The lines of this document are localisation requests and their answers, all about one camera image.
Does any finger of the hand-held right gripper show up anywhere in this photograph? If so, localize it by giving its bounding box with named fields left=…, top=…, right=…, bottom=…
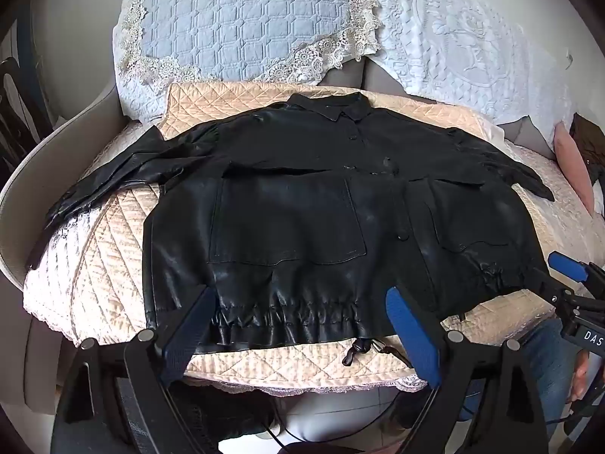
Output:
left=548, top=252, right=605, bottom=294
left=527, top=267, right=583, bottom=309

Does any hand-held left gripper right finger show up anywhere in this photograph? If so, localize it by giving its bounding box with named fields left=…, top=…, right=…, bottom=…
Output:
left=385, top=286, right=551, bottom=454

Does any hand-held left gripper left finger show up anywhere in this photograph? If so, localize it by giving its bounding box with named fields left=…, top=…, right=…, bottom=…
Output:
left=50, top=286, right=220, bottom=454

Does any black leather jacket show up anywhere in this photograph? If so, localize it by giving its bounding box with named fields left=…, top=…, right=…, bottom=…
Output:
left=26, top=93, right=556, bottom=367

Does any person's right hand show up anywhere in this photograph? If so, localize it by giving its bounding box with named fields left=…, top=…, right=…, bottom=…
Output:
left=569, top=350, right=590, bottom=404

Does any person's jeans leg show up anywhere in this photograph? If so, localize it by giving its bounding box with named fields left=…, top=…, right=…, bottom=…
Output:
left=454, top=317, right=587, bottom=436

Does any beige quilted mat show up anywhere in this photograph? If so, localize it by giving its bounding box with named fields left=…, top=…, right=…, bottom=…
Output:
left=71, top=82, right=558, bottom=389

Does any pink cushion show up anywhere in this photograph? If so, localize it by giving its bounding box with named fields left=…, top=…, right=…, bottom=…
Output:
left=553, top=123, right=596, bottom=213

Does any brown cloth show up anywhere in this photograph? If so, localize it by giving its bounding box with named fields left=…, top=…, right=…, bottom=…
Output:
left=569, top=113, right=605, bottom=185

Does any cream floral embroidered seat cover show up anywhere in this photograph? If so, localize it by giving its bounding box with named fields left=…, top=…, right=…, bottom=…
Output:
left=23, top=120, right=596, bottom=395

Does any grey-beige sofa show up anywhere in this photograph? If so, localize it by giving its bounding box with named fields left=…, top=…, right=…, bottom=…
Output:
left=0, top=57, right=558, bottom=294

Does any white embossed sofa cover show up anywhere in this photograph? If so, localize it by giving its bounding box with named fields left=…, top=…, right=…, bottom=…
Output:
left=113, top=0, right=575, bottom=147

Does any dark wooden chair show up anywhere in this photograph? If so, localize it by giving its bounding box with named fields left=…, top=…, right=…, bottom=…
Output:
left=0, top=57, right=53, bottom=152

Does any blue quilted lace-trimmed cover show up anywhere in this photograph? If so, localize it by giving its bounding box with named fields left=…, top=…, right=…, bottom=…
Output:
left=118, top=0, right=381, bottom=88

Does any black cable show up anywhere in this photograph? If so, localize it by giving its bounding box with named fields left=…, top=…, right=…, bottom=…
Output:
left=265, top=397, right=294, bottom=450

